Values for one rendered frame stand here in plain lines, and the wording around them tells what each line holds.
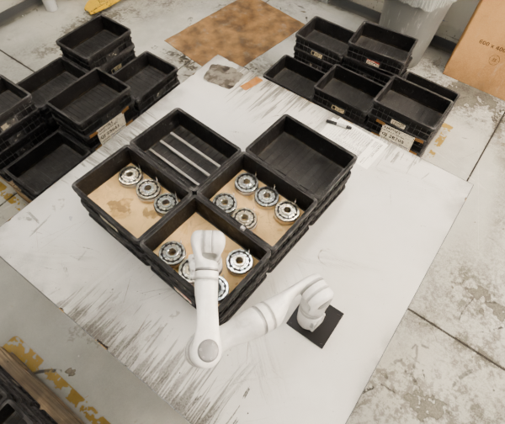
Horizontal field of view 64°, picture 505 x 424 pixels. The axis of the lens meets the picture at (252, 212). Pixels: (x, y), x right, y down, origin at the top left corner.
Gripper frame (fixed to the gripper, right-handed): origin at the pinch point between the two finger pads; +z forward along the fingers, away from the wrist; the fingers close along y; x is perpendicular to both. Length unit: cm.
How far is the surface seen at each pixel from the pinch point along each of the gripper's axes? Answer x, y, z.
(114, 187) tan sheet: 35, 51, 2
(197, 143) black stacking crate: -3, 70, 2
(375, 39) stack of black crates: -141, 176, 35
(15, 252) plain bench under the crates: 80, 34, 15
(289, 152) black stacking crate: -44, 57, 2
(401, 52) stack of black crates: -154, 160, 36
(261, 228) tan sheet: -22.5, 20.1, 2.2
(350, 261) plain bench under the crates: -59, 5, 15
